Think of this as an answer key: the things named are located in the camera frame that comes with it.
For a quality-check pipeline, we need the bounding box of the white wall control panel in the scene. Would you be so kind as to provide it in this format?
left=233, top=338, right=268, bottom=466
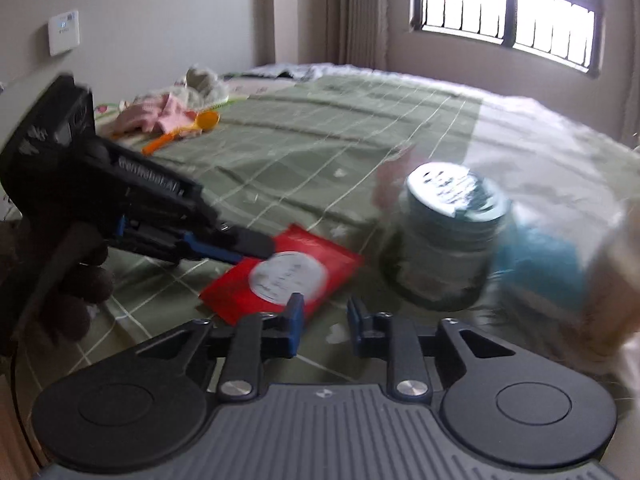
left=48, top=9, right=81, bottom=57

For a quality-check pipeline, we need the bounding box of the person's left hand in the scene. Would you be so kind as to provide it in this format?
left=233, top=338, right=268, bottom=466
left=0, top=217, right=116, bottom=357

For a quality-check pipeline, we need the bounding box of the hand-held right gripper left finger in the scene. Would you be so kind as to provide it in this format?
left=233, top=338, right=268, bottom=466
left=134, top=292, right=306, bottom=404

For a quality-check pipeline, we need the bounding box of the beige curtain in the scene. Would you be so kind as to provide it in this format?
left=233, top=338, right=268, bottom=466
left=252, top=0, right=391, bottom=68

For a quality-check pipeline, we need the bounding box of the green lidded jar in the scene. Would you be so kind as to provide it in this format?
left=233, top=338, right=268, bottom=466
left=380, top=162, right=511, bottom=311

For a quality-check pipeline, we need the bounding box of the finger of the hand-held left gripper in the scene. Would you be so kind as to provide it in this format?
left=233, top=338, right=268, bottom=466
left=175, top=232, right=246, bottom=267
left=197, top=222, right=277, bottom=259

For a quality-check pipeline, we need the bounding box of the red packet with white label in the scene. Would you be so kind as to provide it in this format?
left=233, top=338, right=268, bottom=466
left=199, top=224, right=366, bottom=326

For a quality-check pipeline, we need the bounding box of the pink crumpled cloth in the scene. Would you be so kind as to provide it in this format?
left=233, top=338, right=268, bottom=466
left=112, top=92, right=198, bottom=136

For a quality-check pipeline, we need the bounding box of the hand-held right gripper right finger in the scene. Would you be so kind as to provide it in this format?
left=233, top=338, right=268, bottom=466
left=347, top=296, right=503, bottom=404

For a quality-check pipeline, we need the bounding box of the grey white crumpled cloth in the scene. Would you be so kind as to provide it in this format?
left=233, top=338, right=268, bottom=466
left=170, top=66, right=231, bottom=111

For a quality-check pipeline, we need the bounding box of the barred window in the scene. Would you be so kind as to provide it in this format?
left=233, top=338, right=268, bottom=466
left=409, top=0, right=603, bottom=80

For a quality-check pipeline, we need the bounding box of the clear jar with beige label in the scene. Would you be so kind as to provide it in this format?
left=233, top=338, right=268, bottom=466
left=585, top=210, right=640, bottom=356

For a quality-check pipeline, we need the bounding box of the blue and white soft packet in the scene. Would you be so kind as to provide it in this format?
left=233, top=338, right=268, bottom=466
left=492, top=225, right=588, bottom=311

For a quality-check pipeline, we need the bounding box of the orange plastic scoop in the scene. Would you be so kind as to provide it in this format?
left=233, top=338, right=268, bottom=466
left=141, top=111, right=221, bottom=156

